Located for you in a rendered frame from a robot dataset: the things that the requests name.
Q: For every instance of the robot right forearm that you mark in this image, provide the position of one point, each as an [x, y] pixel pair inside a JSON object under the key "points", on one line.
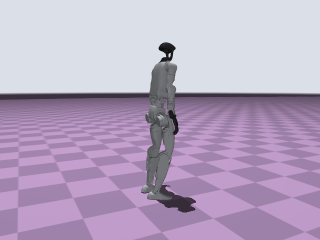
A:
{"points": [[171, 99]]}

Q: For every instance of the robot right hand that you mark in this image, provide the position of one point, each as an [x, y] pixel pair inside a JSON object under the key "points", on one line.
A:
{"points": [[175, 122]]}

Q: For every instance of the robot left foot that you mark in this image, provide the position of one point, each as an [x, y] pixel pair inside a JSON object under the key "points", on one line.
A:
{"points": [[146, 189]]}

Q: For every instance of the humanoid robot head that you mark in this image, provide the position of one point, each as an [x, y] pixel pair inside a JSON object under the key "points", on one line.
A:
{"points": [[167, 48]]}

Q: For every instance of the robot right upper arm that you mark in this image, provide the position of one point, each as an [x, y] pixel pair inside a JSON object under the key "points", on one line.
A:
{"points": [[171, 69]]}

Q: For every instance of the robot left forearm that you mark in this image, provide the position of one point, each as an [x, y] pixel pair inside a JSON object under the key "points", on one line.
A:
{"points": [[152, 99]]}

